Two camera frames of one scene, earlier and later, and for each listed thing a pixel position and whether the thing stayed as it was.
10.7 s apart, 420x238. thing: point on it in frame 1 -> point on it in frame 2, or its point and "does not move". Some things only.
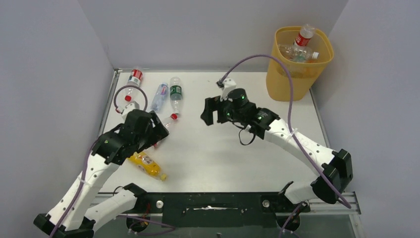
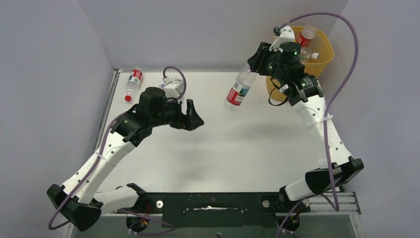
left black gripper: x=157 y=133 -> x=189 y=122
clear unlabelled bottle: x=299 y=54 does not move
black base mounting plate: x=219 y=209 does not move
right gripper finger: x=211 y=104 -> x=259 y=62
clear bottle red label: x=134 y=79 does not move
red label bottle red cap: x=304 y=35 does not move
